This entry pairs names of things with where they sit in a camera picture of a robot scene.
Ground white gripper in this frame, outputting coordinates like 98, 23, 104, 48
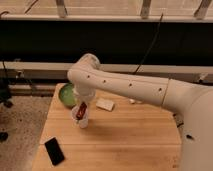
73, 88, 95, 106

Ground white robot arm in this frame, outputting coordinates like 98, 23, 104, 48
67, 53, 213, 171

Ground white ceramic cup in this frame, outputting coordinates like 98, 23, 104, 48
71, 106, 89, 128

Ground green bowl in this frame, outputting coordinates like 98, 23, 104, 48
58, 83, 76, 108

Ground white sponge block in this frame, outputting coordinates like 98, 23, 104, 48
96, 98, 114, 111

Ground small white object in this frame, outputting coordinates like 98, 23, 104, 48
129, 99, 143, 104

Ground black smartphone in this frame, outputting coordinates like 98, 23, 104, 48
44, 138, 65, 166

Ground black chair base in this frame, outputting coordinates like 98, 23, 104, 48
0, 79, 13, 142

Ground black cable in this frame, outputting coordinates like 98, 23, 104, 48
132, 13, 164, 75

